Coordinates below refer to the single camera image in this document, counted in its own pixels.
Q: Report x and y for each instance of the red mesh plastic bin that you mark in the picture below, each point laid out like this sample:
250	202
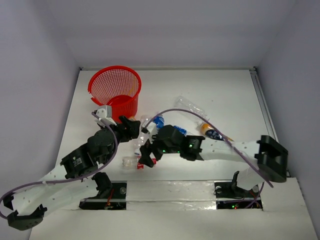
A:
118	87

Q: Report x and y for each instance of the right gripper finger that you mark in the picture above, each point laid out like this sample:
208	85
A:
149	161
144	154

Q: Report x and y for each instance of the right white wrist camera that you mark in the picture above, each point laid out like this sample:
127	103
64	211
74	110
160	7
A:
149	129

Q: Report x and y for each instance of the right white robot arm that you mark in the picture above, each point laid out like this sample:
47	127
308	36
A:
267	159

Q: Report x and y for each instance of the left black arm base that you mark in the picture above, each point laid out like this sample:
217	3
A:
110	195

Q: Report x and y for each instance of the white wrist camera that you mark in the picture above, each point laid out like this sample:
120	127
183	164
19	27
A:
104	116
149	129

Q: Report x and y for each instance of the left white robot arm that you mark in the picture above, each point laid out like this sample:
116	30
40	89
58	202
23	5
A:
78	176

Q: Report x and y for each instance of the red label clear bottle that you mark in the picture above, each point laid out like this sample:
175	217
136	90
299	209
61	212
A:
132	162

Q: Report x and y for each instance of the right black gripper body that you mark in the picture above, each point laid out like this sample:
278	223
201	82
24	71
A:
162	147

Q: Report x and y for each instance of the blue label water bottle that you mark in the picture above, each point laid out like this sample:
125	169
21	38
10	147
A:
159	121

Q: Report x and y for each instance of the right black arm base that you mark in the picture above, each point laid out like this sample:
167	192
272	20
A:
231	197

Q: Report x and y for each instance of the large clear plastic bottle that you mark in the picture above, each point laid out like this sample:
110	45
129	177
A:
184	103

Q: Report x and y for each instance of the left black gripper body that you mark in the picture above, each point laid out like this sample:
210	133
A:
127	128

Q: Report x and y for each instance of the orange juice bottle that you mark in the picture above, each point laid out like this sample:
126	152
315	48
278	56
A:
207	131

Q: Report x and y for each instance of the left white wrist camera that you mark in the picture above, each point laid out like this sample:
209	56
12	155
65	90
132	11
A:
104	116

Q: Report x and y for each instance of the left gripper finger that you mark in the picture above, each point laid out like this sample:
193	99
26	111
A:
124	120
134	128

